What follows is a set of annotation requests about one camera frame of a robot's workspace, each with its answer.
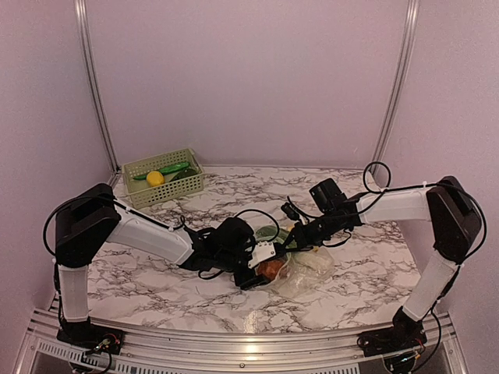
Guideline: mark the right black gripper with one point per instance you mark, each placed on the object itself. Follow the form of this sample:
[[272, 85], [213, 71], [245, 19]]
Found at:
[[294, 234]]

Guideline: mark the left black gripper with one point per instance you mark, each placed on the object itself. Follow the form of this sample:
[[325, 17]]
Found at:
[[249, 280]]

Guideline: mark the brown fake potato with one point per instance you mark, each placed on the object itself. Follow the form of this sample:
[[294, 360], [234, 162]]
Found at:
[[270, 269]]

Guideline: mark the clear polka dot zip bag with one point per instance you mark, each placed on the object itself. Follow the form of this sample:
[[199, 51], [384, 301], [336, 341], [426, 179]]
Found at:
[[294, 280]]

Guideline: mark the green fake pepper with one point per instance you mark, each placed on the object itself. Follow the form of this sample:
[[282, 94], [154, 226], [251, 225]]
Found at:
[[186, 173]]

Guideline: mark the green fake cucumber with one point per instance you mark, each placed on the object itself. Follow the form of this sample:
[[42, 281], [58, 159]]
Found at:
[[173, 168]]

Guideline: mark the yellow fake lemon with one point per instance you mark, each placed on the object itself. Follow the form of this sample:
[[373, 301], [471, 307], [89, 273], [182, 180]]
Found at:
[[155, 178]]

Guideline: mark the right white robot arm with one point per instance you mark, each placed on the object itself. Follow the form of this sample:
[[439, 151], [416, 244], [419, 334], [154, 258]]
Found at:
[[442, 224]]

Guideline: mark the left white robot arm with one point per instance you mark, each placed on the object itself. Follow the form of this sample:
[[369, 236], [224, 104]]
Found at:
[[85, 223]]

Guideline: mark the pale green plastic basket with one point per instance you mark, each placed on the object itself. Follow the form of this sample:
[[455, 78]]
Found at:
[[142, 195]]

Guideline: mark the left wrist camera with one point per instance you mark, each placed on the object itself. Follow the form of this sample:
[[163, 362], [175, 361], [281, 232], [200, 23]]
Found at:
[[262, 252]]

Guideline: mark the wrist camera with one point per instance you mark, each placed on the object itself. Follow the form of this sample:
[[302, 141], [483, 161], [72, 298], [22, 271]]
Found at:
[[293, 213], [262, 252]]

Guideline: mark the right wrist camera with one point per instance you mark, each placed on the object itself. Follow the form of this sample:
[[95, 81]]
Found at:
[[293, 213]]

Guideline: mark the front aluminium rail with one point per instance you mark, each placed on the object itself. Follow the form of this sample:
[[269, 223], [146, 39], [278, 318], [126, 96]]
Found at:
[[156, 350]]

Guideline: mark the right aluminium frame post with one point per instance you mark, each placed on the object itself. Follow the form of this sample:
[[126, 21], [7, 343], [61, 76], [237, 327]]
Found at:
[[402, 67]]

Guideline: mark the aluminium frame post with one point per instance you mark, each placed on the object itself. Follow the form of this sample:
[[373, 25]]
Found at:
[[95, 94], [402, 67]]

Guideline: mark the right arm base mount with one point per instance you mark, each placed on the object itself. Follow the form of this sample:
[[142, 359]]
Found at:
[[402, 344]]

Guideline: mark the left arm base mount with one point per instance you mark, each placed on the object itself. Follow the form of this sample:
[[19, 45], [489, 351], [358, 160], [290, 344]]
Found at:
[[93, 338]]

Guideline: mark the left aluminium frame post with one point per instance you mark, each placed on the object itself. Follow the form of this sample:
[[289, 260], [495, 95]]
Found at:
[[95, 94]]

